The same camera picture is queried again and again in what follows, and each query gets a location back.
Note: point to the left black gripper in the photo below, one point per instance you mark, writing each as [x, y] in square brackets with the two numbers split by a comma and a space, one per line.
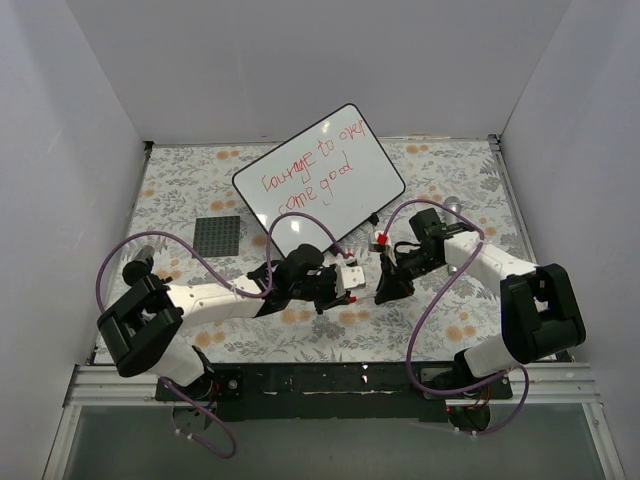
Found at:
[329, 288]

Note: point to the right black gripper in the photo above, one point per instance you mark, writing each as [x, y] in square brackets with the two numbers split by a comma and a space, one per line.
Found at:
[398, 270]

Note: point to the white marker pen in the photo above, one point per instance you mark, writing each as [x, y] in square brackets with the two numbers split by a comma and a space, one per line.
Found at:
[367, 298]

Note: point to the white board with black frame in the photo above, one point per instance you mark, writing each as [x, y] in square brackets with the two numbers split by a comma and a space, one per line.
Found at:
[336, 171]

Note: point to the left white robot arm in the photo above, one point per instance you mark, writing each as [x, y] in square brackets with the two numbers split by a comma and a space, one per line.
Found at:
[141, 329]

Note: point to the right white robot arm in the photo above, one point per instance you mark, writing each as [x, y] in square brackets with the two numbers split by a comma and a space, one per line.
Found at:
[539, 313]

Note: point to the floral patterned table mat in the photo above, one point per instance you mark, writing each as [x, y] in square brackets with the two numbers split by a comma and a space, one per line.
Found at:
[181, 184]

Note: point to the dark grey studded baseplate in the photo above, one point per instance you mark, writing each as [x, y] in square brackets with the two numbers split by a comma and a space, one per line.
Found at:
[217, 236]

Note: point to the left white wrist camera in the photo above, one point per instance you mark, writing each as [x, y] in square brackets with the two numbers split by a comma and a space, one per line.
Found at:
[349, 274]

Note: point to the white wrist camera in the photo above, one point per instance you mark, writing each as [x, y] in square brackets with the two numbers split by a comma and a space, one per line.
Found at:
[349, 274]
[379, 242]

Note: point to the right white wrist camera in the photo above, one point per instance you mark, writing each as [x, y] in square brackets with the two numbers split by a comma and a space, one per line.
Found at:
[379, 242]

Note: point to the black front mounting rail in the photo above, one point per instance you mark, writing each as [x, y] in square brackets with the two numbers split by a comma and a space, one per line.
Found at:
[316, 391]

